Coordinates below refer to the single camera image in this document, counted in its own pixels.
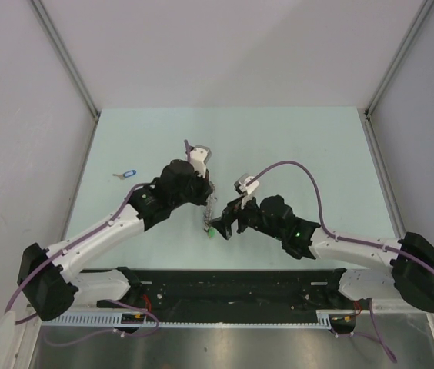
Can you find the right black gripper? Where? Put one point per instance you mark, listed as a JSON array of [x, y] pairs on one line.
[[230, 214]]

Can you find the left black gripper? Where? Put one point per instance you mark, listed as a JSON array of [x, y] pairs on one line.
[[205, 187]]

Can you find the large metal keyring disc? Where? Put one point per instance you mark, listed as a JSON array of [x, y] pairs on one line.
[[209, 208]]

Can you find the key with green tag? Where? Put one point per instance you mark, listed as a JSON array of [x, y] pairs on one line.
[[211, 232]]

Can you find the key with blue tag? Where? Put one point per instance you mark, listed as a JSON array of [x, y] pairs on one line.
[[125, 175]]

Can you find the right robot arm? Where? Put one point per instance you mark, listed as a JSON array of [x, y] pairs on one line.
[[391, 268]]

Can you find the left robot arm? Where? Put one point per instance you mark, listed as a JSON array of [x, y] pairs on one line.
[[51, 278]]

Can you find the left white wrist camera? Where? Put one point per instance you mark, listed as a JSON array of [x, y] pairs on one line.
[[199, 157]]

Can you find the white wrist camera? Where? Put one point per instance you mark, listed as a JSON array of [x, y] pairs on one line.
[[246, 185], [199, 157]]

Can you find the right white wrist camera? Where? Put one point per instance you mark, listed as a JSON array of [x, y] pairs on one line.
[[246, 185]]

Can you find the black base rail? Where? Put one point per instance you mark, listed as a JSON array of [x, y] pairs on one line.
[[238, 296]]

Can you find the white slotted cable duct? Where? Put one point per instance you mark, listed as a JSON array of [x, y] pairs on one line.
[[124, 319]]

